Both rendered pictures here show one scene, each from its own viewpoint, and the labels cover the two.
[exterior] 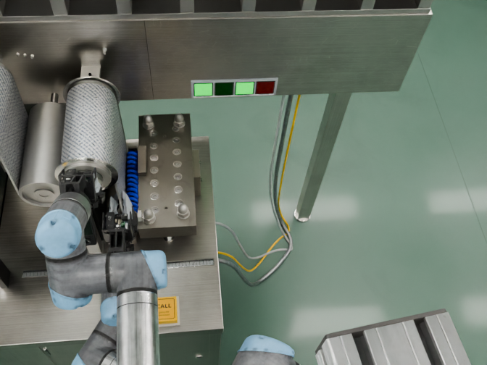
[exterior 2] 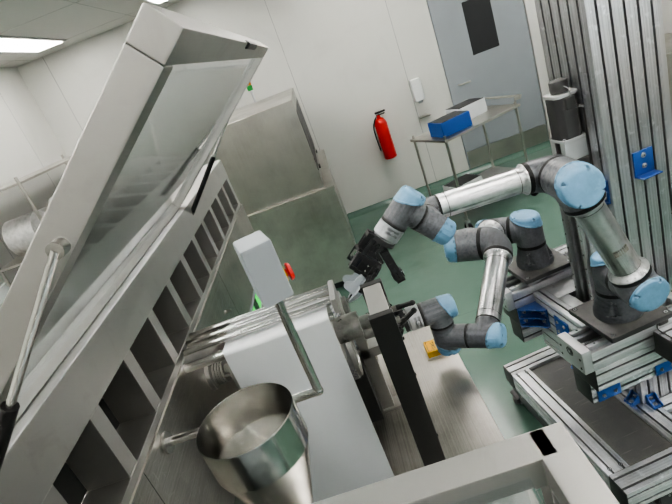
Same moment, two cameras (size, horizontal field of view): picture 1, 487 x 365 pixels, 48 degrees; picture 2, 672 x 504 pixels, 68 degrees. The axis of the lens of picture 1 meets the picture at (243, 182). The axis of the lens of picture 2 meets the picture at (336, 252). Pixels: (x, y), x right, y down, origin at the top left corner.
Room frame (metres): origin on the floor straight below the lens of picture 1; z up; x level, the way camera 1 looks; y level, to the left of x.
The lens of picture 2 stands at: (0.32, 1.61, 1.93)
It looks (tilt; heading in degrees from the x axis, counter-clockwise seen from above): 22 degrees down; 285
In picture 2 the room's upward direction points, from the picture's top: 21 degrees counter-clockwise
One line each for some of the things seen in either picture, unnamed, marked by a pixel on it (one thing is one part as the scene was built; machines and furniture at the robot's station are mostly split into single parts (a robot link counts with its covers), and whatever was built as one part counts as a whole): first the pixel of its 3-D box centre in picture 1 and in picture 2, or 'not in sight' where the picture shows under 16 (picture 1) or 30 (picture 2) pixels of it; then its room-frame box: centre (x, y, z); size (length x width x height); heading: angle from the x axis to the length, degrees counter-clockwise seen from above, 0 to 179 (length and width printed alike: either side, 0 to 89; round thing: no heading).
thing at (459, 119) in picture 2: not in sight; (475, 159); (-0.03, -3.13, 0.51); 0.91 x 0.58 x 1.02; 33
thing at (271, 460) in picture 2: not in sight; (253, 433); (0.65, 1.11, 1.50); 0.14 x 0.14 x 0.06
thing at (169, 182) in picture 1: (166, 172); not in sight; (0.88, 0.23, 1.00); 0.40 x 0.16 x 0.06; 11
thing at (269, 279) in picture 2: not in sight; (267, 266); (0.61, 0.92, 1.66); 0.07 x 0.07 x 0.10; 29
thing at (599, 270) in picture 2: not in sight; (612, 269); (-0.13, 0.08, 0.98); 0.13 x 0.12 x 0.14; 102
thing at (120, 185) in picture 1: (120, 164); not in sight; (0.82, 0.34, 1.11); 0.23 x 0.01 x 0.18; 11
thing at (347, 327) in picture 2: not in sight; (348, 327); (0.61, 0.62, 1.33); 0.06 x 0.06 x 0.06; 11
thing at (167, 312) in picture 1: (164, 310); (435, 347); (0.48, 0.18, 0.91); 0.07 x 0.07 x 0.02; 11
